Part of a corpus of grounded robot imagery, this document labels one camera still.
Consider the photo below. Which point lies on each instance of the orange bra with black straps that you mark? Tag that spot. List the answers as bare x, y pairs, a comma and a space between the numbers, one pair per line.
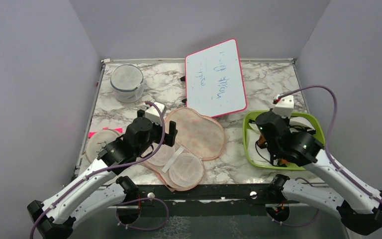
262, 151

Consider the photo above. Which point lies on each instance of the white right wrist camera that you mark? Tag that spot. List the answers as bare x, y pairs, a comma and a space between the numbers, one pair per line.
283, 106

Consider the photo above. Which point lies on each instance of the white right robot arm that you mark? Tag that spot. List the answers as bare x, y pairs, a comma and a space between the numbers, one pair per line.
358, 206

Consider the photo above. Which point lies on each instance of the pink framed whiteboard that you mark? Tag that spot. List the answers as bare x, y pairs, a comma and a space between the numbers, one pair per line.
214, 80

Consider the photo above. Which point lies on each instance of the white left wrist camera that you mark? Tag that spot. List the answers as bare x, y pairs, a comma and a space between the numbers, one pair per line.
155, 113

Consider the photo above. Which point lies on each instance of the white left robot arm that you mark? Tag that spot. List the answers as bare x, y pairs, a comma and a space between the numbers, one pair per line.
101, 185

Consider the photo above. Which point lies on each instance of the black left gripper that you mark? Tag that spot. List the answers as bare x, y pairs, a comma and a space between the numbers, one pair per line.
170, 136

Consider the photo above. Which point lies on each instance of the pink sticky note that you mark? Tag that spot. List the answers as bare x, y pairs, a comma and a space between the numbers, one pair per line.
106, 130

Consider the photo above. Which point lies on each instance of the white cylindrical mesh bag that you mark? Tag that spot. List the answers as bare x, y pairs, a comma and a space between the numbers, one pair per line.
127, 82

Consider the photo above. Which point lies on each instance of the black mounting rail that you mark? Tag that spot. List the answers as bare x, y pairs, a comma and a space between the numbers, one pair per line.
203, 200

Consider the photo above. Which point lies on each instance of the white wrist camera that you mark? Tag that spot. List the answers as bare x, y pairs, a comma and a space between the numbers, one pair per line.
155, 113
283, 106

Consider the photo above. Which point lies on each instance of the floral mesh laundry bag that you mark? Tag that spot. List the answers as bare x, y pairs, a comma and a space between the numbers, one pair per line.
199, 139

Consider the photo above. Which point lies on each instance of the green plastic tray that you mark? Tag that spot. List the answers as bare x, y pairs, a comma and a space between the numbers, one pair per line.
319, 135

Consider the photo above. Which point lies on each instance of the white bra in tray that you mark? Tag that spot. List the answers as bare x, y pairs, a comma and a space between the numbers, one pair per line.
252, 134

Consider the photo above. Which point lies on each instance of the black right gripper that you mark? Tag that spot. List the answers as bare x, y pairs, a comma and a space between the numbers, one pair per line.
286, 121

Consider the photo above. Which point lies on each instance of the beige cylindrical mesh laundry bag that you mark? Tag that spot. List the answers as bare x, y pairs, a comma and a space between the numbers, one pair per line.
96, 144

